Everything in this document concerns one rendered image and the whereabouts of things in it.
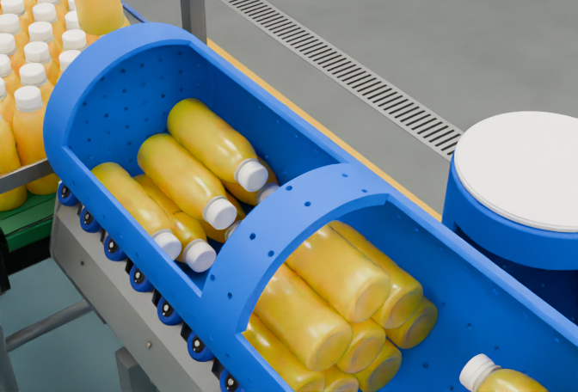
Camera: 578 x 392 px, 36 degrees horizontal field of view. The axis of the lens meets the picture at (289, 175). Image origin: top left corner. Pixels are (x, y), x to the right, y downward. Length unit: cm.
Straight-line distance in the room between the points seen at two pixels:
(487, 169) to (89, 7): 61
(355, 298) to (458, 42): 284
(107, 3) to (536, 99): 236
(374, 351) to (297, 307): 12
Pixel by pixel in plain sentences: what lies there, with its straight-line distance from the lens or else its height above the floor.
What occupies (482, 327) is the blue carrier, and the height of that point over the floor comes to 106.
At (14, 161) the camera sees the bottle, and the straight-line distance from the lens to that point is 144.
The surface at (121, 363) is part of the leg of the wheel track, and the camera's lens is 159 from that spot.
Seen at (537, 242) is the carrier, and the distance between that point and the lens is 126.
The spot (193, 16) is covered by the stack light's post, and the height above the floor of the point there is 96.
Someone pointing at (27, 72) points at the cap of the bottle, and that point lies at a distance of 147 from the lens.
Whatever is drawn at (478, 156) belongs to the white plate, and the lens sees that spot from 134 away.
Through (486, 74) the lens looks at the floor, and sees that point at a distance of 353.
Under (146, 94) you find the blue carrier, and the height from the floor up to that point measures 112.
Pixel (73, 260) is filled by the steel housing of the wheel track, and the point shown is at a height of 87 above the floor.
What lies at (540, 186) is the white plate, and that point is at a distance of 131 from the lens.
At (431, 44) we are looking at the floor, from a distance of 369.
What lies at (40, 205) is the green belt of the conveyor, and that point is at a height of 90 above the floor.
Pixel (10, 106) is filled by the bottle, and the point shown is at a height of 104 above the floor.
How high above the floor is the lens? 183
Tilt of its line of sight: 39 degrees down
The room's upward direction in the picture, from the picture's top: 1 degrees clockwise
